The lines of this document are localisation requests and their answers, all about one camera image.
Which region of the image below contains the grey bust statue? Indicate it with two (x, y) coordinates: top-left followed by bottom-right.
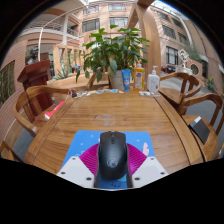
(26, 45), (41, 66)

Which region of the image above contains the white outdoor sculpture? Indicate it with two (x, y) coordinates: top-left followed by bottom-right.
(177, 48), (191, 70)

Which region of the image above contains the yellow liquid bottle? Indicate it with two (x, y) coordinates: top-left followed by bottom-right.
(133, 60), (146, 92)

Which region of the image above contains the dark red wooden podium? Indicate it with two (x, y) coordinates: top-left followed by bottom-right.
(17, 59), (53, 113)

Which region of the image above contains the black computer mouse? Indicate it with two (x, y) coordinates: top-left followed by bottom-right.
(97, 130), (129, 181)

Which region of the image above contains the black notebook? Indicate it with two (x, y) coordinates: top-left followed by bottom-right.
(188, 115), (211, 145)

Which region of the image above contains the potted green plant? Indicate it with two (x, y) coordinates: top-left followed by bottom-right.
(75, 24), (151, 91)

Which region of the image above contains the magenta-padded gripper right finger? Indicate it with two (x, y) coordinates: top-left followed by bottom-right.
(126, 143), (169, 188)

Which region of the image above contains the blue squeeze tube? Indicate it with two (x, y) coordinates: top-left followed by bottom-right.
(121, 69), (132, 93)

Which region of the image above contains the wooden armchair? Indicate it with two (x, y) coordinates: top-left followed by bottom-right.
(0, 140), (25, 164)
(13, 84), (73, 138)
(176, 92), (224, 163)
(158, 71), (203, 108)

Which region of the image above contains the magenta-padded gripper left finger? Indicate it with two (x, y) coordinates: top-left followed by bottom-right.
(56, 143), (100, 188)

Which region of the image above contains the red flat booklet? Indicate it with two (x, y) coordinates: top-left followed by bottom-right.
(44, 100), (66, 121)

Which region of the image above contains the blue cartoon mouse pad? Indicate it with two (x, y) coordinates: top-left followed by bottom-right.
(61, 129), (156, 190)

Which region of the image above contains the white pump bottle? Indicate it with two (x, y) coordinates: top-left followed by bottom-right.
(147, 65), (161, 94)

